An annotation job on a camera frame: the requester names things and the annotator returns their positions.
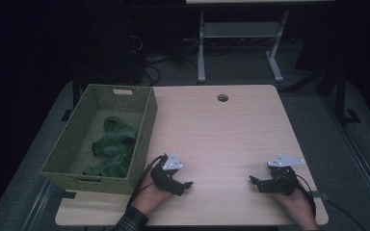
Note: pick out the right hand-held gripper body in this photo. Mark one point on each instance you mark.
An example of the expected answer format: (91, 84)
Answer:
(284, 183)

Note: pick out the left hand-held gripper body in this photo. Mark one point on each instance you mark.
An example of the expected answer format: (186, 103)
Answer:
(160, 178)

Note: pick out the green fleece garment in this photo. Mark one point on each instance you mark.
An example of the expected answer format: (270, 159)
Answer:
(114, 149)

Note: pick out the green woven basket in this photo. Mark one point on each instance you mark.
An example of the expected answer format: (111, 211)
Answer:
(77, 160)

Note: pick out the person's left hand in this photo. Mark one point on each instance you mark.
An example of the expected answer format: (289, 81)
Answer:
(149, 197)

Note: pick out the person's right hand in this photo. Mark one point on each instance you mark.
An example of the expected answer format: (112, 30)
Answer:
(298, 207)

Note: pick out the black table edge clip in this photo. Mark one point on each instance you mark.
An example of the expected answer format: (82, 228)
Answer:
(68, 194)
(321, 195)

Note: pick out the dark round table grommet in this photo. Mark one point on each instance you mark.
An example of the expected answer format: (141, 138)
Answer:
(222, 98)

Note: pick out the black metal stand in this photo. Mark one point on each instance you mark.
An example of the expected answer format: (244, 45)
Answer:
(340, 96)

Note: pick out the grey metal stand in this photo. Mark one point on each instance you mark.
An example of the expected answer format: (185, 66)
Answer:
(241, 29)

